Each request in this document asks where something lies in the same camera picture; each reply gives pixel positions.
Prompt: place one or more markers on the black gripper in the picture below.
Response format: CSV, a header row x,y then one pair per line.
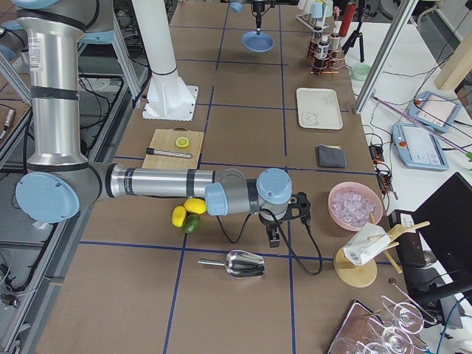
x,y
257,9
269,221

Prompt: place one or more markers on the blue plastic plate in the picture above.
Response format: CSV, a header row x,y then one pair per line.
x,y
258,42

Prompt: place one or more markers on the steel ice scoop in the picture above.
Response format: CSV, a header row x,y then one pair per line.
x,y
239,264

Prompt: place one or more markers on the left tea bottle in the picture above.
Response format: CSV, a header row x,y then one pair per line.
x,y
316,38

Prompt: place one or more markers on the tea bottle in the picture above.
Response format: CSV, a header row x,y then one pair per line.
x,y
316,38
322,53

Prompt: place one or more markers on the rear tea bottle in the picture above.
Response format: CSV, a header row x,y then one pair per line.
x,y
322,53

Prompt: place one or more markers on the large yellow lemon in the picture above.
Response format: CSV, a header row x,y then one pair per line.
x,y
195,206

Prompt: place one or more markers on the green lime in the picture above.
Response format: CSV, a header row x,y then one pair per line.
x,y
191,224

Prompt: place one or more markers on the pink bowl of ice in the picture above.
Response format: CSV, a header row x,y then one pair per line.
x,y
351,205

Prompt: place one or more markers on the round wooden stand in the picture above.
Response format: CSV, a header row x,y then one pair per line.
x,y
364,275

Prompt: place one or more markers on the red bottle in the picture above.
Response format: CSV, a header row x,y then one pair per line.
x,y
347,18

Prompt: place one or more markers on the grey folded cloth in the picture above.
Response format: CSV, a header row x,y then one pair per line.
x,y
330,157

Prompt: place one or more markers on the small yellow lemon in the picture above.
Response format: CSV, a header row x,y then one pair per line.
x,y
179,216

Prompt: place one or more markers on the white carton on stand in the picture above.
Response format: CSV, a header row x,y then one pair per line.
x,y
366,244

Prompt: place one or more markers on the black tripod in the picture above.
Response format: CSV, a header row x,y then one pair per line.
x,y
357,34

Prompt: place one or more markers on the cream bear serving tray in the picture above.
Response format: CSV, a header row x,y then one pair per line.
x,y
318,108

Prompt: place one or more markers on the mint green bowl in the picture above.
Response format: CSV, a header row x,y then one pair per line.
x,y
360,71

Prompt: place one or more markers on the lemon half slice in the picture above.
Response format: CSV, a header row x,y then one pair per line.
x,y
182,142

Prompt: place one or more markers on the wooden cutting board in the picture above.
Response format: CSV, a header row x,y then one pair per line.
x,y
174,149

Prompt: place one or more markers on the steel cylinder tool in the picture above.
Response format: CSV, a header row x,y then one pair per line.
x,y
167,153

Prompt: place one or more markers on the glass rack tray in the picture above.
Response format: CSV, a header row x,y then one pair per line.
x,y
393,328

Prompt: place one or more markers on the near teach pendant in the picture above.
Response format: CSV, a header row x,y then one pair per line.
x,y
417,148

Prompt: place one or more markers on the teach pendant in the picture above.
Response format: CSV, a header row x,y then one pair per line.
x,y
434,110
417,148

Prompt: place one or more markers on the black laptop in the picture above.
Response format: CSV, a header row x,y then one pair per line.
x,y
448,210

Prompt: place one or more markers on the far teach pendant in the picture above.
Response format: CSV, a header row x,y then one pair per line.
x,y
434,110

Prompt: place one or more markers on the copper wire bottle rack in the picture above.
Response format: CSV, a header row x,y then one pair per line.
x,y
335,58

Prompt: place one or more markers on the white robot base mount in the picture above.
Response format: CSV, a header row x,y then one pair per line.
x,y
168,96

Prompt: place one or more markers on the aluminium frame post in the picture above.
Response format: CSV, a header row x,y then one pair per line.
x,y
399,21

